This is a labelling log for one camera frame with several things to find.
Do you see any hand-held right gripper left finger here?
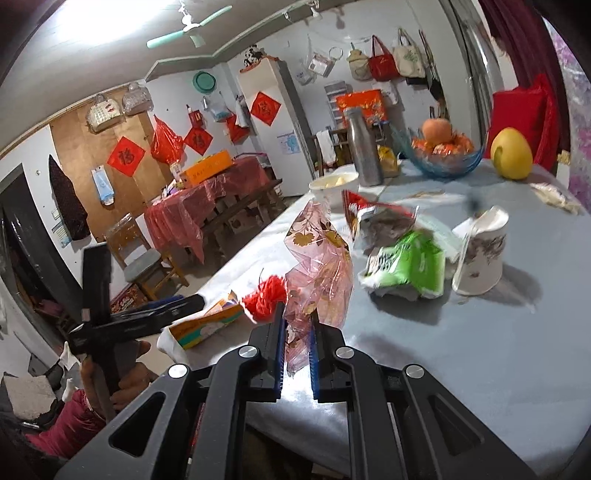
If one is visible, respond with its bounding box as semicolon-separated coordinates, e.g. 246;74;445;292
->
53;314;289;480

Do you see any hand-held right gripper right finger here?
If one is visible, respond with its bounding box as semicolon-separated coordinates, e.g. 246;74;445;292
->
308;310;539;480

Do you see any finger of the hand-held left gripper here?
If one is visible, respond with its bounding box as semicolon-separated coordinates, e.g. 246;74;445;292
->
148;295;206;311
110;305;206;334

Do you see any pink floral plastic wrapper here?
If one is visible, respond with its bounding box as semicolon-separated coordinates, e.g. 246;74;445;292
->
283;198;354;377

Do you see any green and white packet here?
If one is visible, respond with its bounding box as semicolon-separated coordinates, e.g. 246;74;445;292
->
358;229;446;298

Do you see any red snack packet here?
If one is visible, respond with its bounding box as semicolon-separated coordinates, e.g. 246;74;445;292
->
342;189;419;252

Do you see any white paper cup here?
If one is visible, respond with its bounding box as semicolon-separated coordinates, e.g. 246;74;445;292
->
451;205;509;296

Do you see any person's left forearm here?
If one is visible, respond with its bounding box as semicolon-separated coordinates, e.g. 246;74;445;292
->
25;388;108;459

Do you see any person's left hand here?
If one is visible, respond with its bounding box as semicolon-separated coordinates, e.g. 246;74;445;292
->
81;340;160;418

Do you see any red printed box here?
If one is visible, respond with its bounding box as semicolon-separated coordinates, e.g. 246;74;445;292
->
108;282;144;315

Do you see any wooden chair with grey seat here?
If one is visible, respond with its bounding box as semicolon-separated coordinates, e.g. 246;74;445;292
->
104;217;190;301

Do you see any red pompom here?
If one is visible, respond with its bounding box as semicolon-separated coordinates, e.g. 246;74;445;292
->
242;274;288;324

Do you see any table with red cloth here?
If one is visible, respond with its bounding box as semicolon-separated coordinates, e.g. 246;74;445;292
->
144;156;271;264

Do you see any dark patterned garment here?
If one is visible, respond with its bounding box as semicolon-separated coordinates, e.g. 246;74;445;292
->
48;154;92;241

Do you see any blue face mask pack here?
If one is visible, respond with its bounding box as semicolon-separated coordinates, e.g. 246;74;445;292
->
91;164;115;205

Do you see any dark wooden bench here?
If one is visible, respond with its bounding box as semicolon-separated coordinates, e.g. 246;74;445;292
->
201;179;287;259

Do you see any orange cardboard box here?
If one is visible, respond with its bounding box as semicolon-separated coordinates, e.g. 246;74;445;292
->
179;150;233;188

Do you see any red diamond paper poster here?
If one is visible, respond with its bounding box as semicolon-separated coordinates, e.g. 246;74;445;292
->
184;127;214;156
107;136;146;177
249;91;281;126

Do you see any table with white cloth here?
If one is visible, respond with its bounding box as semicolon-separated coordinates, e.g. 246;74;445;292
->
196;157;591;478

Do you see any red plastic bag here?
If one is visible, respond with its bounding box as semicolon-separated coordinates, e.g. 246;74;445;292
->
150;115;185;166

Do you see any woven handbag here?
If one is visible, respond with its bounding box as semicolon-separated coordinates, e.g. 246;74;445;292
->
88;93;126;134

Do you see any white bowl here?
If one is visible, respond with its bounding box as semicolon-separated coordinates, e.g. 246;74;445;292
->
308;171;360;199

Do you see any blue fridge calendar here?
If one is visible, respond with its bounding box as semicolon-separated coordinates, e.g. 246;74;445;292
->
277;131;301;155

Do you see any clear plastic handbag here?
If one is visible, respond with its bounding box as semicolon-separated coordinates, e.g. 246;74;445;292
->
121;82;153;116

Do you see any yellow snack bag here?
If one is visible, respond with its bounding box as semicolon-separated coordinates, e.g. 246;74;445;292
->
378;145;402;178

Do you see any green plastic basin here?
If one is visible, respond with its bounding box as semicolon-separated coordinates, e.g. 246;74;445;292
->
192;71;219;93

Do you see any plastic drawer unit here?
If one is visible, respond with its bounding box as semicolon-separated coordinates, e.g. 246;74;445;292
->
324;80;349;132

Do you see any red gift box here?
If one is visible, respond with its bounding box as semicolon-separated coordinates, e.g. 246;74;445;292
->
336;90;387;125

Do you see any hanging clear plastic bag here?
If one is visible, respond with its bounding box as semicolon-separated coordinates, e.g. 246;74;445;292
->
307;48;342;77

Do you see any green ceiling fan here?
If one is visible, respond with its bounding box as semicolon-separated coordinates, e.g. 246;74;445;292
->
147;0;234;49

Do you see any yellow pomelo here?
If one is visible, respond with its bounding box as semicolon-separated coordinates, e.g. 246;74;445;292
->
490;127;534;181

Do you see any beige tote bag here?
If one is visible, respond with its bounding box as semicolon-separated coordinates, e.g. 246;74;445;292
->
347;43;372;81

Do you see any clear crumpled wrapper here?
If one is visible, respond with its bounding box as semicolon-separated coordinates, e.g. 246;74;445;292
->
531;182;580;215

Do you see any red tote bag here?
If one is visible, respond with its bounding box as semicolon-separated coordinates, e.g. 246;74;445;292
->
367;36;398;81

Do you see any white tote bag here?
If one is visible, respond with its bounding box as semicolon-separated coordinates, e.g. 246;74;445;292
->
392;28;426;78

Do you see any maroon curtain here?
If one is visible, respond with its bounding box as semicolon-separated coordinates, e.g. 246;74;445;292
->
478;0;561;93

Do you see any brown wall board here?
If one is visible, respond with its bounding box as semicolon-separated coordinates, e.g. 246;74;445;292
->
50;104;174;243

